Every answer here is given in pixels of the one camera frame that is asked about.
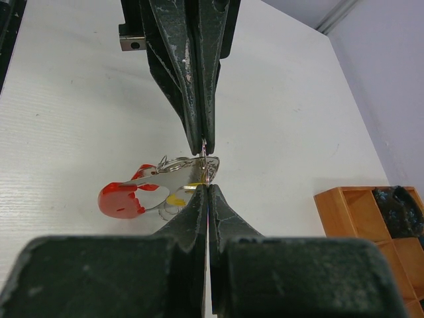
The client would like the key with red tag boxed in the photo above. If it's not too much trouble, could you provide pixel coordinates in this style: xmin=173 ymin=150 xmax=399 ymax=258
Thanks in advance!
xmin=131 ymin=164 xmax=160 ymax=191

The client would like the dark rolled cloth grey pattern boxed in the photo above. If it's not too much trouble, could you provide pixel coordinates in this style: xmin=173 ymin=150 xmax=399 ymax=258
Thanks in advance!
xmin=372 ymin=185 xmax=423 ymax=239

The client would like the metal key organizer red handle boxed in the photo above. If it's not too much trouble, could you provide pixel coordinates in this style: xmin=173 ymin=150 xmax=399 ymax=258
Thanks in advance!
xmin=97 ymin=156 xmax=220 ymax=219

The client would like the yellow tagged key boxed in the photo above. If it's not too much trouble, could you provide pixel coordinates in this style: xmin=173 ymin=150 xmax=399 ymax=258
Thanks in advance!
xmin=158 ymin=184 xmax=197 ymax=221

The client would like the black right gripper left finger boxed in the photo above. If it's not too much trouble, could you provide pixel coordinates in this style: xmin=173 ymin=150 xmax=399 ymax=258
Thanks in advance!
xmin=1 ymin=185 xmax=208 ymax=317

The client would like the aluminium frame post left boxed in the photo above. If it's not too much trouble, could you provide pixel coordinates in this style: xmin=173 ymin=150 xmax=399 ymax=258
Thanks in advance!
xmin=315 ymin=0 xmax=361 ymax=35

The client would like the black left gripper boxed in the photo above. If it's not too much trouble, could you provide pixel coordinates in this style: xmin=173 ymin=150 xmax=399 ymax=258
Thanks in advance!
xmin=119 ymin=0 xmax=240 ymax=155

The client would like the wooden compartment tray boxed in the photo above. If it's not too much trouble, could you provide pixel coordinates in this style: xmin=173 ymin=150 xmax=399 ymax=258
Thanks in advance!
xmin=314 ymin=186 xmax=423 ymax=317

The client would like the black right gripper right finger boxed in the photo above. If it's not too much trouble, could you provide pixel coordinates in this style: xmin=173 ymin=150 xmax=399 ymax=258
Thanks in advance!
xmin=208 ymin=185 xmax=407 ymax=317

